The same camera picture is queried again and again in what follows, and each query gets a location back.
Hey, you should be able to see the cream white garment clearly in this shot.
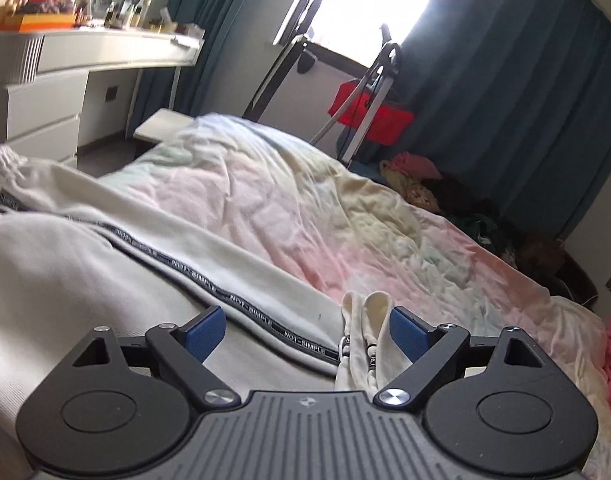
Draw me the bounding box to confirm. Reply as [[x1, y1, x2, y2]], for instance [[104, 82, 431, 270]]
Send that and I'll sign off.
[[0, 143, 412, 480]]

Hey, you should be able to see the orange tray with items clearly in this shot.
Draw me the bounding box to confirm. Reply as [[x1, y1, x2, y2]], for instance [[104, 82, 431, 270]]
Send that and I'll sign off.
[[0, 0, 79, 32]]

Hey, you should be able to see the pile of colourful clothes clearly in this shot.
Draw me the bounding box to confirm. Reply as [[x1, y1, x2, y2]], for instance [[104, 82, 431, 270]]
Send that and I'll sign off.
[[378, 152, 598, 310]]

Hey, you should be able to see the red bag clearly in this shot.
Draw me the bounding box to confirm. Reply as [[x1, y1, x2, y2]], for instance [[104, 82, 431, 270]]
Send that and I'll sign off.
[[327, 79, 416, 146]]

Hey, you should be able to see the white dressing table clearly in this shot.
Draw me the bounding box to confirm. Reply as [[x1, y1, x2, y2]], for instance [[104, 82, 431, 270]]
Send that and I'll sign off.
[[0, 27, 202, 162]]

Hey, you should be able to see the pastel pink blue bedsheet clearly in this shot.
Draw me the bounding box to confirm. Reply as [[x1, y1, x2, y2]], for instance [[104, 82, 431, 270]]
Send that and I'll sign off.
[[104, 114, 611, 479]]

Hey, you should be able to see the white cabinet under window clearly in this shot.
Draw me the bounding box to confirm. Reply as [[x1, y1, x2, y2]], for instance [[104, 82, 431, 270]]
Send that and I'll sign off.
[[243, 35, 367, 141]]

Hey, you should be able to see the white stool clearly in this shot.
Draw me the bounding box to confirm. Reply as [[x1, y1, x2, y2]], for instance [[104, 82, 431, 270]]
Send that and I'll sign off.
[[133, 108, 194, 158]]

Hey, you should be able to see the teal curtain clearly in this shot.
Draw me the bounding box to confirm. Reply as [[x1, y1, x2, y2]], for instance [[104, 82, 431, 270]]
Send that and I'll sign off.
[[128, 0, 611, 241]]

